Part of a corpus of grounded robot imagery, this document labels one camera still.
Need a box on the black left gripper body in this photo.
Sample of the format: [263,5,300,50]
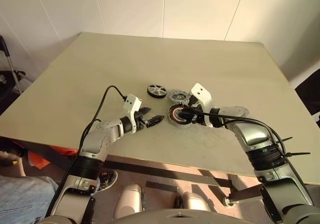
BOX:
[134,110,150,132]

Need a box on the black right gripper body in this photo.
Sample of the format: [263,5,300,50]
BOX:
[193,103,207,126]

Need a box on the silver motor housing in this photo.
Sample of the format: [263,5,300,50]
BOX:
[166,103,201,128]

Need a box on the black silver spoked rotor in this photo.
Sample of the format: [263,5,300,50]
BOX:
[146,83,167,100]

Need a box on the black white sneaker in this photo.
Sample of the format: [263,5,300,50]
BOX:
[96,170,119,192]

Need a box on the beige rounded robot leg cover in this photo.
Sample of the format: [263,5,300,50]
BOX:
[114,183,144,220]
[178,191,212,212]

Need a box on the small table caster wheel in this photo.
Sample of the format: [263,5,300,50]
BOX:
[223,196,237,208]

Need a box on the black zip tie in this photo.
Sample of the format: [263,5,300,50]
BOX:
[283,152,312,159]
[276,136,294,144]

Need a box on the grey robot torso top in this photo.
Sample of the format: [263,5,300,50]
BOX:
[107,207,251,224]

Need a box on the black fabric-covered object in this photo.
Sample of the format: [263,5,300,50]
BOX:
[294,68,320,129]

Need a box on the orange object under table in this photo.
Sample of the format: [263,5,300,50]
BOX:
[27,145,77,170]

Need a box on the black cart with metal pole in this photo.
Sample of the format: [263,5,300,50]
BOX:
[0,35,33,106]

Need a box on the bystander blue jeans leg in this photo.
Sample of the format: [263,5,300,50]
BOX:
[0,175,60,224]

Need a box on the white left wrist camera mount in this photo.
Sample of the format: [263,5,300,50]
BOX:
[123,93,144,133]

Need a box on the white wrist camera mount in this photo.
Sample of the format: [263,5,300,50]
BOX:
[123,93,144,133]
[190,82,214,128]

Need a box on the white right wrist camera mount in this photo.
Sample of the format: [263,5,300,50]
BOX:
[190,82,214,128]

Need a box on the black metal table frame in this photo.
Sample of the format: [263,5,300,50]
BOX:
[0,136,263,205]

